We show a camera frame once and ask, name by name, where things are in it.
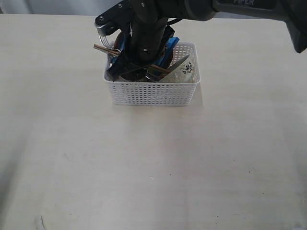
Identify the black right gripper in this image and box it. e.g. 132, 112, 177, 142
106, 16, 175, 81

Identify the blue chips bag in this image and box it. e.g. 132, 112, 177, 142
114, 32, 179, 69

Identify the stainless steel cup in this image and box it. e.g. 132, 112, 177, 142
116, 68, 148, 82

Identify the wooden chopstick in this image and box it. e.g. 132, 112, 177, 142
93, 44, 120, 57

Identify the silver metal fork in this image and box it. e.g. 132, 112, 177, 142
98, 34, 110, 48

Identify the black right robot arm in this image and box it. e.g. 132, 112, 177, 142
95, 0, 307, 81

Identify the brown wooden plate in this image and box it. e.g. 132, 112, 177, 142
114, 32, 179, 82

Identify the silver table knife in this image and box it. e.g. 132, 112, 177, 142
146, 54, 190, 81

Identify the speckled ceramic bowl with flowers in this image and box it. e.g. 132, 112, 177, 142
159, 55, 194, 83

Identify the white plastic woven basket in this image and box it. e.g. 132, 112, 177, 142
103, 42, 201, 106

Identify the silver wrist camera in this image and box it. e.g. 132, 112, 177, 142
94, 1, 133, 36

